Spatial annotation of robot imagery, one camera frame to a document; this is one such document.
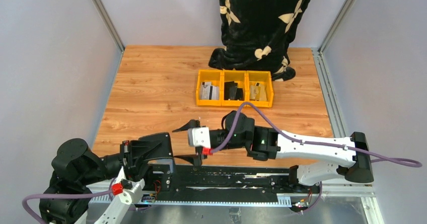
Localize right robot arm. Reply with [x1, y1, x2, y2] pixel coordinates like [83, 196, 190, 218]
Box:
[175, 111, 374, 186]

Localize silver cards in bin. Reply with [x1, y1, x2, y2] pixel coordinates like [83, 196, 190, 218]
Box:
[199, 82, 220, 100]

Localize right yellow bin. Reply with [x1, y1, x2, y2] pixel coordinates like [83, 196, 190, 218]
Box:
[245, 70, 274, 108]

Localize purple cable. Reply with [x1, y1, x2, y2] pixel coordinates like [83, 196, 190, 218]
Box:
[22, 177, 121, 224]
[210, 102, 423, 213]

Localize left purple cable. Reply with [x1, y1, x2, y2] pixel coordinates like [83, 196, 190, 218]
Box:
[22, 177, 121, 224]

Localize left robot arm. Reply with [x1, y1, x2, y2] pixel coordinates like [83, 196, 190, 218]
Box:
[39, 132, 175, 223]

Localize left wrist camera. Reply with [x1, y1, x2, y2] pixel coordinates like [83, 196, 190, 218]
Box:
[111, 167, 145, 204]

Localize left yellow bin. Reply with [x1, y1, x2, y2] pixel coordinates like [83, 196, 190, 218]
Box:
[195, 69, 223, 106]

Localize black floral blanket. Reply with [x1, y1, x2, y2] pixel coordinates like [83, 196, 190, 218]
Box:
[208, 0, 311, 82]

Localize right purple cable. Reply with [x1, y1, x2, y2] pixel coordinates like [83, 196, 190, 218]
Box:
[210, 102, 423, 213]

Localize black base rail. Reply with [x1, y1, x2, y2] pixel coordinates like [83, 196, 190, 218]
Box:
[100, 162, 323, 207]

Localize beige cards in bin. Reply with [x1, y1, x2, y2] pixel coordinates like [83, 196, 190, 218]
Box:
[249, 82, 267, 101]

